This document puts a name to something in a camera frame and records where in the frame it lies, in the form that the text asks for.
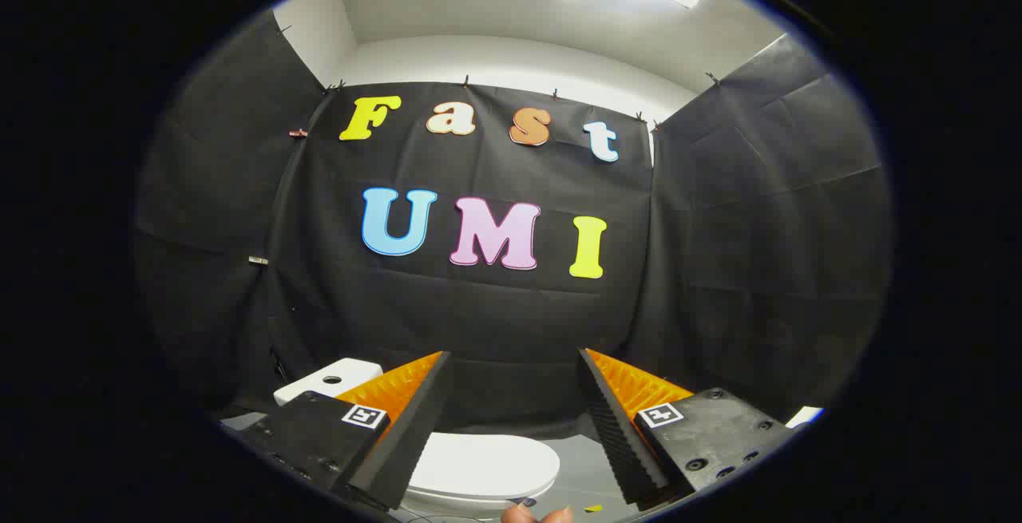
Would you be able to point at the white toilet lid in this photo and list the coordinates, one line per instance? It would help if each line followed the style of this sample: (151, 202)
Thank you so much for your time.
(487, 459)

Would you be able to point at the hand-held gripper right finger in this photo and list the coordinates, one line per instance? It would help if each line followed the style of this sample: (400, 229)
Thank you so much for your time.
(611, 427)

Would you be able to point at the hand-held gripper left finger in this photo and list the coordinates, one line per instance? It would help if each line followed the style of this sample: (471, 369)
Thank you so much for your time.
(415, 427)

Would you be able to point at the white toilet bowl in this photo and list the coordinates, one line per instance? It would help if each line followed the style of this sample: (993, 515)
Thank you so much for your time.
(447, 503)

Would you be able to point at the white toilet tank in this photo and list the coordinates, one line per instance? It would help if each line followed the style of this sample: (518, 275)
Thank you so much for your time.
(319, 383)

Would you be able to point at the black backdrop cloth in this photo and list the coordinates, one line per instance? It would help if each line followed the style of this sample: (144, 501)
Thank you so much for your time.
(495, 315)

